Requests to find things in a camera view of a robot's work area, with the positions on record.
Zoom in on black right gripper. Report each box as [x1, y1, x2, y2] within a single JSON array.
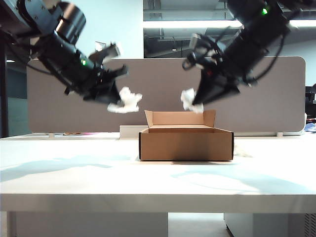
[[192, 53, 257, 106]]

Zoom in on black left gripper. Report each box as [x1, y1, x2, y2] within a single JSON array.
[[65, 65, 130, 104]]

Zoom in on ceiling light strip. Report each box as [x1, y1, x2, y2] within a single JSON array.
[[143, 19, 316, 29]]

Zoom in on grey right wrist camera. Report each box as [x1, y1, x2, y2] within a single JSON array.
[[182, 33, 216, 71]]

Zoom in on large white paper ball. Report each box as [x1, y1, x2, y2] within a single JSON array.
[[180, 88, 205, 115]]

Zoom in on brown cardboard box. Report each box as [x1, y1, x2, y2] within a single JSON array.
[[138, 110, 234, 161]]

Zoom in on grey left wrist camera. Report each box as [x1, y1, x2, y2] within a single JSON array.
[[88, 43, 123, 63]]

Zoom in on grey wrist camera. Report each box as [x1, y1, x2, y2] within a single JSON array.
[[88, 43, 123, 63], [182, 33, 216, 71]]

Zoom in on grey desk divider panel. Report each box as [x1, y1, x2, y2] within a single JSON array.
[[26, 56, 307, 136]]

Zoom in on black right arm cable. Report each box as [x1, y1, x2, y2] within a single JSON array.
[[243, 29, 286, 86]]

